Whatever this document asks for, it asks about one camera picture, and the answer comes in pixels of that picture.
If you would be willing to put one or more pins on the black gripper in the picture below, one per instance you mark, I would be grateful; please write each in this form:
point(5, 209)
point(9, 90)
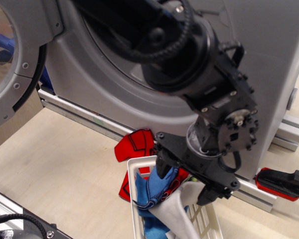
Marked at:
point(199, 155)

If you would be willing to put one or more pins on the red cloth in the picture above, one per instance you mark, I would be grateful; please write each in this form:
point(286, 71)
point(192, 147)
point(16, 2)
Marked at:
point(181, 176)

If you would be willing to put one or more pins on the white grey cloth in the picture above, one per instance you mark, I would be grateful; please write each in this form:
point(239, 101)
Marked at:
point(171, 212)

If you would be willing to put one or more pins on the blue cloth with dark trim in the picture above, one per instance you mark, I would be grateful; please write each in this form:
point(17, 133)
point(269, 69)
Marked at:
point(151, 190)

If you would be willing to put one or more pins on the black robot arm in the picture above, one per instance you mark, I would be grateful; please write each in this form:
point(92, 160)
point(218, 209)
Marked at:
point(180, 55)

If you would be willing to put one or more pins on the white plastic laundry basket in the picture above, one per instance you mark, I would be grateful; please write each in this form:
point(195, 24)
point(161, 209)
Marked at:
point(203, 218)

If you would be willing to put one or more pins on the grey toy washing machine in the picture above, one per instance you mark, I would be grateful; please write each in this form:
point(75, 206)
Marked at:
point(85, 72)

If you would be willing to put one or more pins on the grey round machine door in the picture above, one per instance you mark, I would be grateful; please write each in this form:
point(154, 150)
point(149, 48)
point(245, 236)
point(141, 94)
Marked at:
point(32, 24)

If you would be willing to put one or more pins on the plain blue cloth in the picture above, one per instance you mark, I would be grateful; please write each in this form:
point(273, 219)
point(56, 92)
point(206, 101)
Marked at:
point(153, 227)

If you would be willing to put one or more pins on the red shirt on table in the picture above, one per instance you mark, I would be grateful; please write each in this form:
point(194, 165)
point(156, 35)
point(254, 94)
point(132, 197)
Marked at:
point(139, 143)

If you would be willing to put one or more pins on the red black clamp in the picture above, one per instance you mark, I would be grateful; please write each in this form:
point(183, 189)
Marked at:
point(281, 184)

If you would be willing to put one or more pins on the aluminium side profile block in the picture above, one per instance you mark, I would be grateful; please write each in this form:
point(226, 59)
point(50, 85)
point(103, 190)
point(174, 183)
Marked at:
point(287, 135)

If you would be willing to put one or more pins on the blue object behind door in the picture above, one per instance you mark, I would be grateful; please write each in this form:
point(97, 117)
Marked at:
point(6, 56)

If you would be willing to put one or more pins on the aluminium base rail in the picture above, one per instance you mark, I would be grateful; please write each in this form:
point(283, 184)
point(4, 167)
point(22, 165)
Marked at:
point(248, 191)

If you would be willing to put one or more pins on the aluminium frame with black bracket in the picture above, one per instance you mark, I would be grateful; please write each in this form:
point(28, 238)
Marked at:
point(16, 222)

